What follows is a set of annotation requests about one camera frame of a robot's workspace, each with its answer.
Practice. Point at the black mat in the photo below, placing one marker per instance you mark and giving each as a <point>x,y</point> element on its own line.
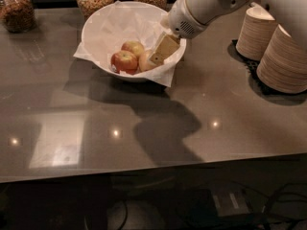
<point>252,66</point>

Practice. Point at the white bowl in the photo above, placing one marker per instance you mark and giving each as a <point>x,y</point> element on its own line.
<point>96,26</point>

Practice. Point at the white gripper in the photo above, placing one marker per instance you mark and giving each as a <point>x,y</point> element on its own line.
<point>179,20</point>

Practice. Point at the paper bowl stack rear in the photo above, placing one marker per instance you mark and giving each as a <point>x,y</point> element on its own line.
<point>256,33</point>

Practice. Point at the paper bowl stack front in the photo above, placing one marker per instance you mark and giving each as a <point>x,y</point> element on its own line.
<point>283,67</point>

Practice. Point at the dark box under table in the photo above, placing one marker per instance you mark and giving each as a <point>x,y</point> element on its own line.
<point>214,208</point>

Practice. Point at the yellow-red apple back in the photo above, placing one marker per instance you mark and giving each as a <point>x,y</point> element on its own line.
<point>134,47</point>

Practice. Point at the paper bowl stack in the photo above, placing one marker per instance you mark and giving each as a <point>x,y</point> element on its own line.
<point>256,33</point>
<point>283,67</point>

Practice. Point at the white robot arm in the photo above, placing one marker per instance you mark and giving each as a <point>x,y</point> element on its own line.
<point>290,14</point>

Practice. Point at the yellowish apple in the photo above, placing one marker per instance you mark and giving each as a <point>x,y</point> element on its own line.
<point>144,63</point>

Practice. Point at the glass jar left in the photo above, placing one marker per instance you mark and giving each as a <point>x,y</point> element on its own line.
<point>17,16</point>

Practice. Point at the red apple front left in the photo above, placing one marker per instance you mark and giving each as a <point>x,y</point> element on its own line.
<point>124,61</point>

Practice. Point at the white paper liner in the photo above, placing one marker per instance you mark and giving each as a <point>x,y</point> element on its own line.
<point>128,23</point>

